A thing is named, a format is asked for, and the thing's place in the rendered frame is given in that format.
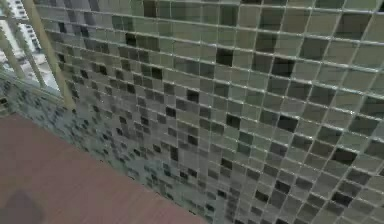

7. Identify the cream framed window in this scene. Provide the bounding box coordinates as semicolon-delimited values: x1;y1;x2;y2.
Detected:
0;0;77;111

